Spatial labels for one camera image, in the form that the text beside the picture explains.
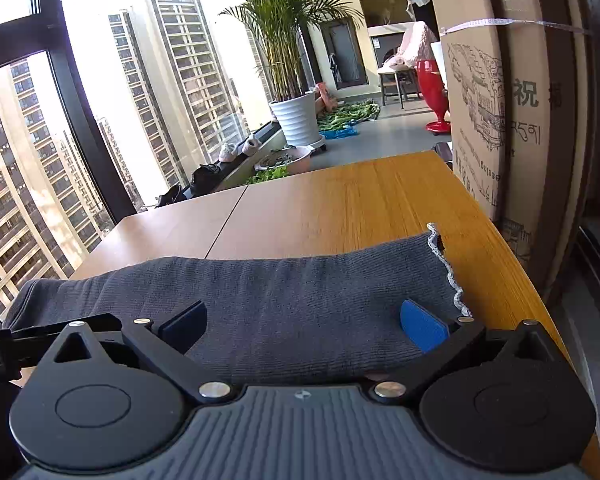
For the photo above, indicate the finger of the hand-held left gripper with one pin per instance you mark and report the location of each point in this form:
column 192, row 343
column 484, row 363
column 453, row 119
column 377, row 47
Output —
column 32, row 336

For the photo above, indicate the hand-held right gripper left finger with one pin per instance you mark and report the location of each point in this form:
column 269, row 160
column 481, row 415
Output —
column 185, row 321

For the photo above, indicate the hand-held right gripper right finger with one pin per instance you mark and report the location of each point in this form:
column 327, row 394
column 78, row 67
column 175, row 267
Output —
column 422, row 325

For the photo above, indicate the grey knit garment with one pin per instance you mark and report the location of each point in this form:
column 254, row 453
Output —
column 290, row 300

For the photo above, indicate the black shoe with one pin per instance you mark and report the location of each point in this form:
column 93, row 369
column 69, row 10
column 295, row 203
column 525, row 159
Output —
column 170, row 195
column 205, row 177

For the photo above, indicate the leafy greens bunch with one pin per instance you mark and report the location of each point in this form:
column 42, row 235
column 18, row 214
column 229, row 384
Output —
column 270, row 175

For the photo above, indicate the white shoe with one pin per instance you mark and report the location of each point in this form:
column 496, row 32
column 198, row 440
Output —
column 250, row 146
column 227, row 152

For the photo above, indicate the plate of vegetables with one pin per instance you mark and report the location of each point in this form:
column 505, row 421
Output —
column 292, row 159

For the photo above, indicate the blue plastic bag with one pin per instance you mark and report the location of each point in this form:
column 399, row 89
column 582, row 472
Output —
column 340, row 132

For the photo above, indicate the printed cardboard box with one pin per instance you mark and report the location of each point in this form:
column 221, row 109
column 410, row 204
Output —
column 480, row 110

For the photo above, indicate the green vegetables pile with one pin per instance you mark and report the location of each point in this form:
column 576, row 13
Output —
column 350, row 112

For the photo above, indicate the white ribbed plant pot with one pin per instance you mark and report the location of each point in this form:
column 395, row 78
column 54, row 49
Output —
column 296, row 120

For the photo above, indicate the red bucket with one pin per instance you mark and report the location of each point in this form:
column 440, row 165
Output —
column 430, row 95

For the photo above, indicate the wooden chair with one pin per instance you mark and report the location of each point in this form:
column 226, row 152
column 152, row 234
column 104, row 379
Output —
column 395, row 85

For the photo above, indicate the pink bag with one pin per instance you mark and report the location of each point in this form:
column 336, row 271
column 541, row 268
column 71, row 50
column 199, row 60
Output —
column 325, row 96

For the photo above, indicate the dark hanging item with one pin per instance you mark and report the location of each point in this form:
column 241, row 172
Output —
column 335, row 67

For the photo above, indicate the white appliance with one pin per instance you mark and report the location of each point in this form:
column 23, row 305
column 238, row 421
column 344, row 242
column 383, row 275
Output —
column 382, row 45

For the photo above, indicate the dark glass door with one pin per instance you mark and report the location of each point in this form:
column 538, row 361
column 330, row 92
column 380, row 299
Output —
column 342, row 52

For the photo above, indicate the palm plant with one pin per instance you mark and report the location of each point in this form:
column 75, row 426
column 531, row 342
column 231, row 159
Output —
column 282, row 35

